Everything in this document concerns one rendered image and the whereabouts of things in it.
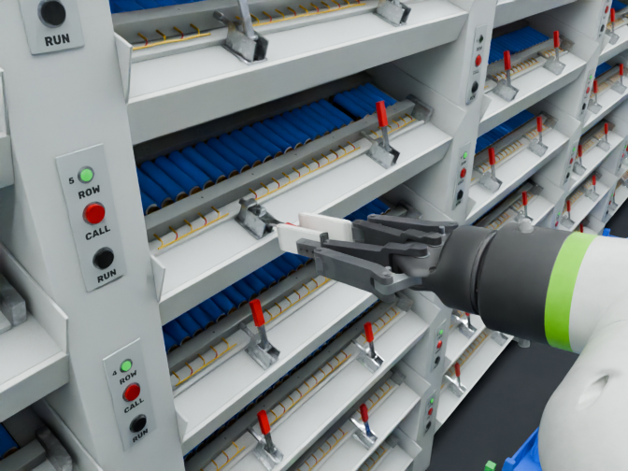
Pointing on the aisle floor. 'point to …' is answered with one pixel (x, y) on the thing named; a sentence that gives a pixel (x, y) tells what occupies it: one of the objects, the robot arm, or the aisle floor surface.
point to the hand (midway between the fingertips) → (313, 235)
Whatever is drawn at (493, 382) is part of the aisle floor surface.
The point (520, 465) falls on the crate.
